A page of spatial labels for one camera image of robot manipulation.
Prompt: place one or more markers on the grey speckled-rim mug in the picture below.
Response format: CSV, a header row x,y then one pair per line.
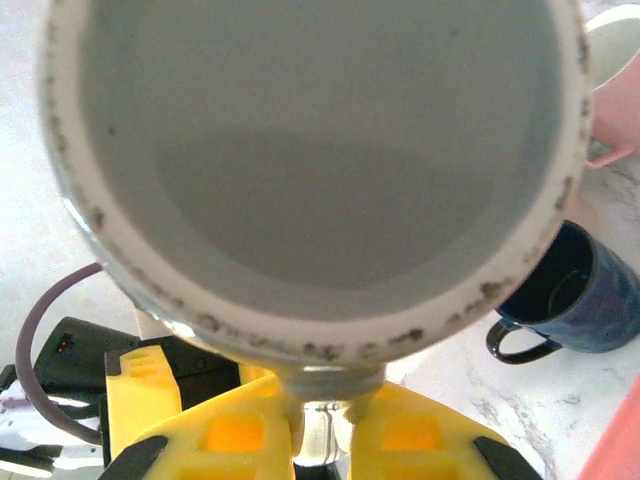
x,y
300,150

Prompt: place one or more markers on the salmon pink plastic tray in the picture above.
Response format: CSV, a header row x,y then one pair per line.
x,y
620,445

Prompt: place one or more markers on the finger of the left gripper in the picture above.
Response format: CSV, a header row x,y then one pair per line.
x,y
140,390

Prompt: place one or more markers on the pink mug white inside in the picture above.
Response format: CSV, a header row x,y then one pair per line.
x,y
620,115

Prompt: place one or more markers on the navy blue mug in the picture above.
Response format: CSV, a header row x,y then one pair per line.
x,y
600,300

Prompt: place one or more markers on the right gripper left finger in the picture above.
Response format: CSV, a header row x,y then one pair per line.
x,y
225,440

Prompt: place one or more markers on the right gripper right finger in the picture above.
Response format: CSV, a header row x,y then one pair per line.
x,y
415,440

